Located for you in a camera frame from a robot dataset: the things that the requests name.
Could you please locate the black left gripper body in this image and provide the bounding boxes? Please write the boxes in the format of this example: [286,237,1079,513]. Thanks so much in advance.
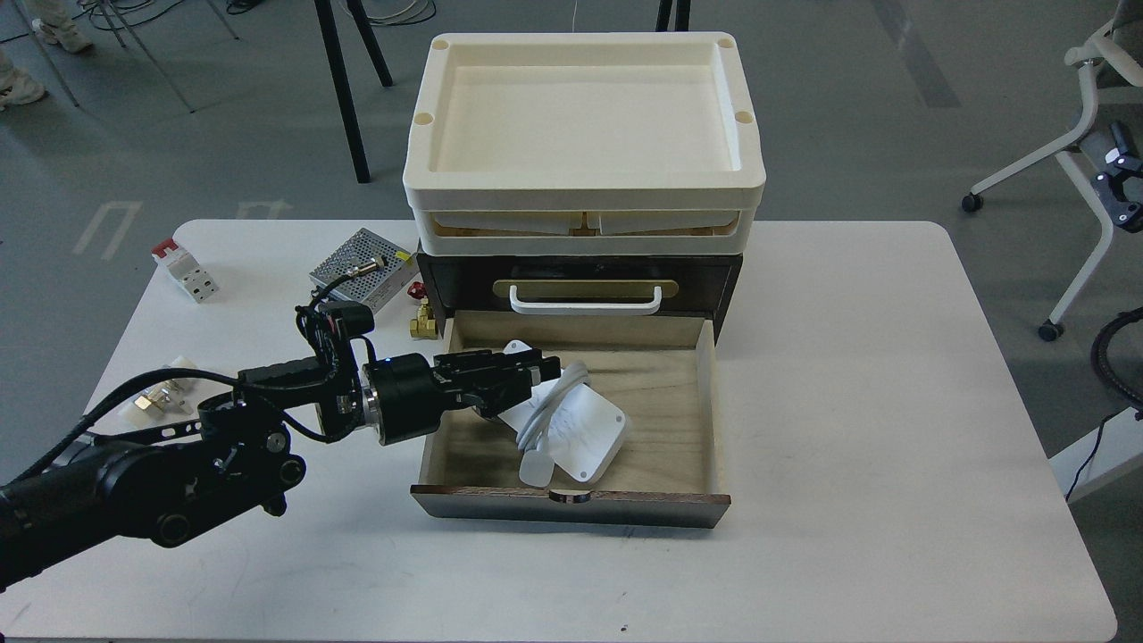
[363,349,531,445]

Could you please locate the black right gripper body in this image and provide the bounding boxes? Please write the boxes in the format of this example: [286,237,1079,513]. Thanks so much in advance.
[1092,121,1142,233]

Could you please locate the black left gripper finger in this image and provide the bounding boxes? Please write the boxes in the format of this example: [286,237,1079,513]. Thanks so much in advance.
[488,347,563,387]
[464,397,519,421]

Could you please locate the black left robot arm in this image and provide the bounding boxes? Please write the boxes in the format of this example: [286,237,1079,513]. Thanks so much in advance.
[3,349,561,587]

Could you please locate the metal mesh power supply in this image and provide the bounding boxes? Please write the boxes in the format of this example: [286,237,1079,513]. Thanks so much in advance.
[309,228,418,313]

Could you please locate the open wooden drawer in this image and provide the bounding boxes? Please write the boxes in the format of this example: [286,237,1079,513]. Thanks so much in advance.
[411,311,732,528]

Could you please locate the white office chair base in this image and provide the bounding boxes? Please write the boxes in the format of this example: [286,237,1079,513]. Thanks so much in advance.
[960,17,1140,341]

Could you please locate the cream plastic lower tray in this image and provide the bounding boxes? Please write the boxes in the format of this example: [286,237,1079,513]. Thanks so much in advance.
[413,209,756,256]

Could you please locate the cream plastic tray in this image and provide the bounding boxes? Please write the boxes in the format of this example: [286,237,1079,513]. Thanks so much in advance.
[413,209,756,256]
[403,32,766,212]

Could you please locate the brass valve white ends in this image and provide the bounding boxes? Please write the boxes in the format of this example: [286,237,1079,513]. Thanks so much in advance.
[117,378,195,429]

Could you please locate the cream plastic top tray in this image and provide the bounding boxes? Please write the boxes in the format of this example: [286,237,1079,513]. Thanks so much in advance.
[403,32,766,212]

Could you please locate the black stand leg right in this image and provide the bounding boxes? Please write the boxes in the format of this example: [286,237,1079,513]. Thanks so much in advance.
[654,0,692,32]

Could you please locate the black stand leg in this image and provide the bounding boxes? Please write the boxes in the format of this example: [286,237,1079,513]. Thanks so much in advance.
[313,1,395,184]
[654,0,692,32]

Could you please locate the black stand leg left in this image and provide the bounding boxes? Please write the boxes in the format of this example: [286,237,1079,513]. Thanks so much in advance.
[313,1,395,184]

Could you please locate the brass valve red handle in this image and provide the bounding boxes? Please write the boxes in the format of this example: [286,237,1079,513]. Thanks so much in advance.
[405,280,439,340]

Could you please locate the white drawer handle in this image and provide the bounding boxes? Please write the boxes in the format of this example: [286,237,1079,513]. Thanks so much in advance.
[509,286,663,316]

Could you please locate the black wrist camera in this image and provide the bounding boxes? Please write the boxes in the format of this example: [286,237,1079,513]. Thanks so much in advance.
[295,300,375,347]

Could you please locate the black corrugated cable conduit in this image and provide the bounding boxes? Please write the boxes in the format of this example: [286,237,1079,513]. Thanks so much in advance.
[1092,308,1143,416]

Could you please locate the white circuit breaker red switch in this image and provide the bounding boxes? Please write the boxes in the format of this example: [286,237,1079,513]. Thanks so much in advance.
[151,238,218,302]

